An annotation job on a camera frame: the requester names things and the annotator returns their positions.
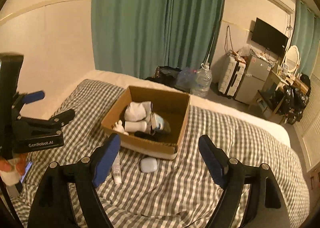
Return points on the white suitcase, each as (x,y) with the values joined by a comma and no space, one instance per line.
(232,72)

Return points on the large water bottle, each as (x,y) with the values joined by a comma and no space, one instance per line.
(202,81)

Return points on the white bottle in box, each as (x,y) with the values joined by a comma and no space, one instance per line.
(138,126)

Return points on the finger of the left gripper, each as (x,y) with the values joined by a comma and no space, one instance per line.
(28,98)
(60,119)

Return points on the green window curtain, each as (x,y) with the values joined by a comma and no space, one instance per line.
(306,37)

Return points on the white cream tube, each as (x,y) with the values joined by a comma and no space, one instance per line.
(116,171)

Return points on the oval vanity mirror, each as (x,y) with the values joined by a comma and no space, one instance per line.
(291,60)

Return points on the white sock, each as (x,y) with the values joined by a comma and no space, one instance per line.
(138,111)

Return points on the brown cardboard box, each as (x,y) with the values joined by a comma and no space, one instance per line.
(172,106)

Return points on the black bags pile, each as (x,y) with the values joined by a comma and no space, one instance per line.
(295,100)

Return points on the silver mini fridge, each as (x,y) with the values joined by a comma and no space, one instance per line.
(255,75)

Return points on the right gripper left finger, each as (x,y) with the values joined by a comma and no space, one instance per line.
(52,206)

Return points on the blue silver packet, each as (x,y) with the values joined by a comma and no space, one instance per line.
(157,122)

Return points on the small white figurine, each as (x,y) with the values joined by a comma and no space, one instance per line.
(118,127)

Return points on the black bag on floor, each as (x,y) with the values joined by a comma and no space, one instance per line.
(167,76)

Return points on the wooden desk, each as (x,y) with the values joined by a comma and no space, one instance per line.
(276,82)

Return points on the black wall television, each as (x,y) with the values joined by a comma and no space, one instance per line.
(269,37)

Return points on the operator hand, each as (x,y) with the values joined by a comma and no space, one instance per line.
(12,170)

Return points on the white earbuds case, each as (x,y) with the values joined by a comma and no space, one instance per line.
(148,165)

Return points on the wooden stool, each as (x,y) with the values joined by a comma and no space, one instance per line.
(269,107)

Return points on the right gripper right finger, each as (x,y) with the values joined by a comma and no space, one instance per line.
(265,205)

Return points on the checkered bed cover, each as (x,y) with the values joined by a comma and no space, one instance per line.
(181,193)

